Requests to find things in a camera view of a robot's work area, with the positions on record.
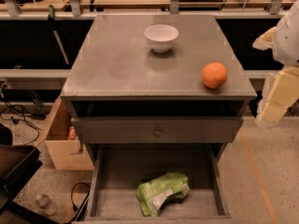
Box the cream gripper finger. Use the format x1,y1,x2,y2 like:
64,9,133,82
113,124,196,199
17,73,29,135
252,26,277,50
255,66,299,128

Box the green rice chip bag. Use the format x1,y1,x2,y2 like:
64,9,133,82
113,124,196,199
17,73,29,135
135,171,190,217

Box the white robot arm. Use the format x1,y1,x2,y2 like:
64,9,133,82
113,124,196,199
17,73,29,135
252,1,299,128

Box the grey top drawer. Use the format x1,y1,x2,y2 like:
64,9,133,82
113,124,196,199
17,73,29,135
71,117,243,144

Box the grey wooden drawer cabinet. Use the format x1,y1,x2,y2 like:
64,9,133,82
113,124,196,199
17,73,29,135
61,14,256,167

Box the round metal drawer knob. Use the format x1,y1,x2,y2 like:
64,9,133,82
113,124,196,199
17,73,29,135
153,128,163,137

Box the open grey middle drawer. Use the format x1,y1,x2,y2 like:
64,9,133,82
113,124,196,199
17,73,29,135
84,145,233,224

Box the orange fruit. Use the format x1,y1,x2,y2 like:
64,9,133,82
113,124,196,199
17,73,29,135
201,63,228,89

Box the white ceramic bowl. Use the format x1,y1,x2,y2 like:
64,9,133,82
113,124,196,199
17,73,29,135
144,24,178,53

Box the red can in box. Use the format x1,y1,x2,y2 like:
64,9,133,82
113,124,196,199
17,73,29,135
67,126,77,140

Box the cardboard box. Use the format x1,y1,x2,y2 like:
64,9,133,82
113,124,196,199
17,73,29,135
36,97,94,171

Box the clear plastic bottle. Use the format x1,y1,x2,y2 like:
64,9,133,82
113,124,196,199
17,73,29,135
36,194,57,216

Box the black chair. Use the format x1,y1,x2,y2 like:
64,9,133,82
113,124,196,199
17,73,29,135
0,124,58,224

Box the green handled tool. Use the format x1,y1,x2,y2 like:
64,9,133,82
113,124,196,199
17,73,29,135
48,5,70,65

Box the black cable loop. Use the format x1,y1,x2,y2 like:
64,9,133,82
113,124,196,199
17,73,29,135
64,181,92,224

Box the black floor cables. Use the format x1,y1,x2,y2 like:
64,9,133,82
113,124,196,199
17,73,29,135
0,79,42,147

